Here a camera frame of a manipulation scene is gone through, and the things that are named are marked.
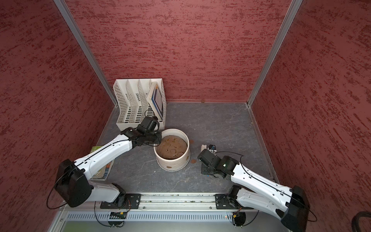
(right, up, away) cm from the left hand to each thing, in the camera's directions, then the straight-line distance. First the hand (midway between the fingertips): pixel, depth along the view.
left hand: (159, 139), depth 83 cm
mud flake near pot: (+20, -14, +5) cm, 26 cm away
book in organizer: (-5, +26, +8) cm, 27 cm away
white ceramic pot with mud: (+9, -7, -4) cm, 12 cm away
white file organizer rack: (-29, +22, +31) cm, 47 cm away
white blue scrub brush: (+27, -5, +2) cm, 27 cm away
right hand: (+27, -16, -6) cm, 32 cm away
